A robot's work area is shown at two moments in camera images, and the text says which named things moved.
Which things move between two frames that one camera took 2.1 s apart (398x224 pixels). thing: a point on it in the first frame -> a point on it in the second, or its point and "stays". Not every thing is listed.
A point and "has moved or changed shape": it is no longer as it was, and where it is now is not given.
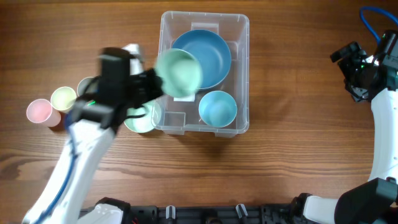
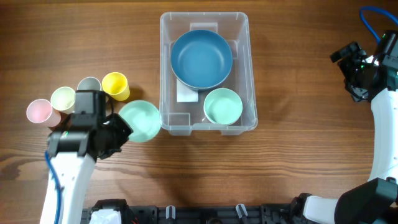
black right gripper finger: [352, 50] stays
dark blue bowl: [212, 53] stays
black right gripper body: [354, 71] stays
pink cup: [40, 111] stays
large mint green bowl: [180, 72] -> [222, 106]
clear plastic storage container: [204, 73] has moved or changed shape
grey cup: [83, 84] stays
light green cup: [63, 98] stays
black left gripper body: [134, 88] -> [119, 131]
